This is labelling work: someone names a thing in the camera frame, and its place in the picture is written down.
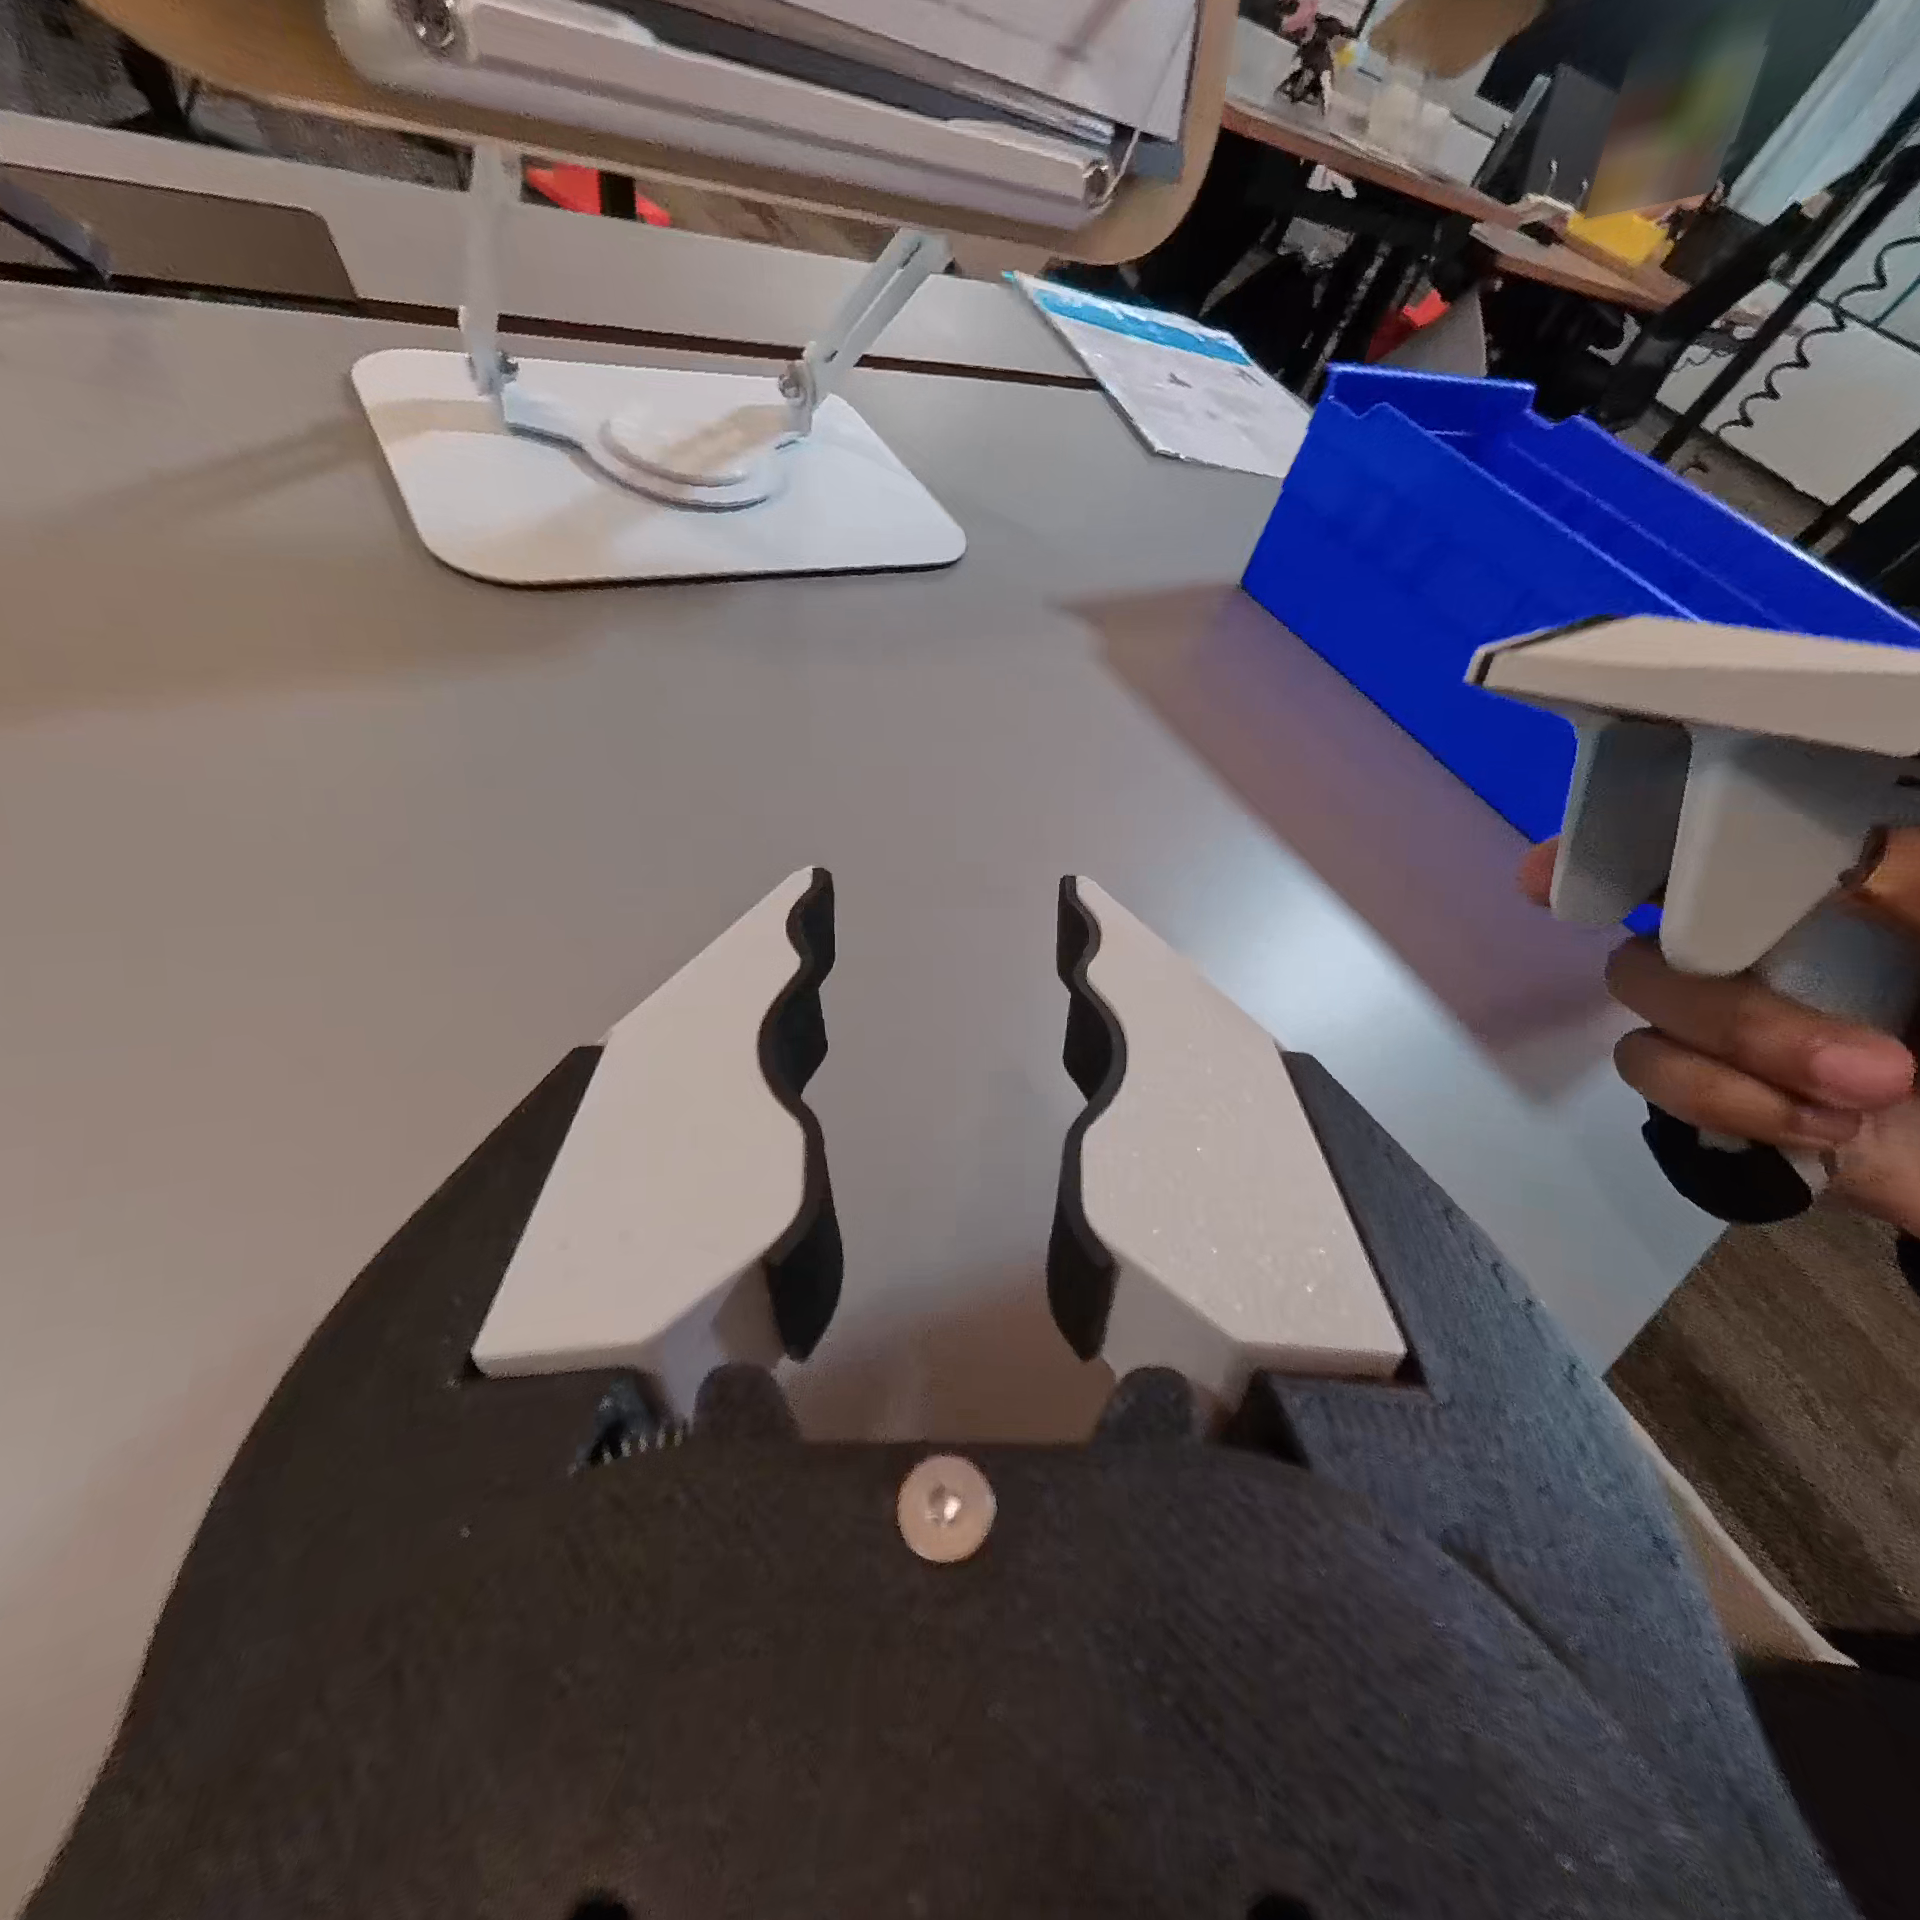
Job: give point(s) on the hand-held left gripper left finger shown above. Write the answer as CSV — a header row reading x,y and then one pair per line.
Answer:
x,y
643,1201

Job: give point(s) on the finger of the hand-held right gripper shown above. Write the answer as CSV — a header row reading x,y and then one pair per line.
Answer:
x,y
1726,690

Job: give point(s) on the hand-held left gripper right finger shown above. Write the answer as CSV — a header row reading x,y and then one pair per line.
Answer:
x,y
1246,1201

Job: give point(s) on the blue storage bin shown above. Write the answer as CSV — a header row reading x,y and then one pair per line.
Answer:
x,y
1423,570

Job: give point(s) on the grey desk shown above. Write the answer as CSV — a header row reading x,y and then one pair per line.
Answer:
x,y
376,823

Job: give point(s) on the black desk mat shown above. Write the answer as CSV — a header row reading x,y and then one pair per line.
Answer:
x,y
226,232

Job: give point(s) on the person's right hand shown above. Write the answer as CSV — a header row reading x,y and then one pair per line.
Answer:
x,y
1771,1065

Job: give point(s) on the long wooden table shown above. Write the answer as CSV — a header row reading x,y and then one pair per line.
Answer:
x,y
1423,180

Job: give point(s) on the laminated instruction sheet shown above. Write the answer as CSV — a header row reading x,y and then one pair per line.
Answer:
x,y
1186,376

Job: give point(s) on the white document stand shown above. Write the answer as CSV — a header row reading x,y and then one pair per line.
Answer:
x,y
674,510

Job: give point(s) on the wooden stand board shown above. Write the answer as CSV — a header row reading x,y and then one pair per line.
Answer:
x,y
1169,195

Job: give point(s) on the instruction sheet on stand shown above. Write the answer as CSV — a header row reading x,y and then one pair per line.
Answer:
x,y
1079,61

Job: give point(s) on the red floor object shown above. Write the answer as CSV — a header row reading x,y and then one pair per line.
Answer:
x,y
598,195

